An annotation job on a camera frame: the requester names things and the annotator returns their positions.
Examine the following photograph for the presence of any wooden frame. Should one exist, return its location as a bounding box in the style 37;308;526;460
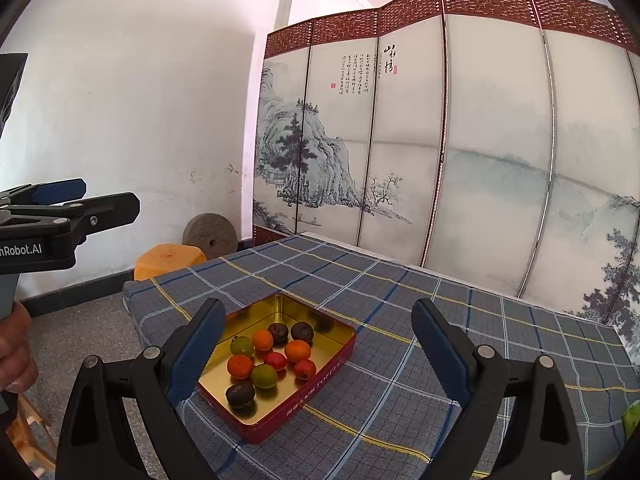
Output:
5;392;58;466

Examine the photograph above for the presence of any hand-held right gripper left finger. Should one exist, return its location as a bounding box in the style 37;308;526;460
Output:
55;297;227;480

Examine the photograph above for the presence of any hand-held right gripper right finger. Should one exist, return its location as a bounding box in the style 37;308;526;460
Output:
411;297;586;480

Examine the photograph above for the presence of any red and gold tin box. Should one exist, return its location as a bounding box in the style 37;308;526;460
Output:
197;293;357;445

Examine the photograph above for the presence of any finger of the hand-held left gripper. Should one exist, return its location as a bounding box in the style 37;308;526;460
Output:
0;191;141;241
0;178;87;207

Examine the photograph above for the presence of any painted folding screen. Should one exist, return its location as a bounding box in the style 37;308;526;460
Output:
252;0;640;346

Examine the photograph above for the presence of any round stone millstone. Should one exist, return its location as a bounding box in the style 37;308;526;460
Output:
182;213;239;256

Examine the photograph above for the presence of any grey plaid tablecloth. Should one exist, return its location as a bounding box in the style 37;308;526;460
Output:
122;232;640;480

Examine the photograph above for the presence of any orange plastic stool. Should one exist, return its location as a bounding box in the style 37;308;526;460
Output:
134;243;207;281

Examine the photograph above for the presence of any person's left hand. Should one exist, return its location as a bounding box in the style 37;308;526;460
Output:
0;300;39;393

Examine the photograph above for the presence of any yellow-green fruit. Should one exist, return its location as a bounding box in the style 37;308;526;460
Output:
621;402;640;436

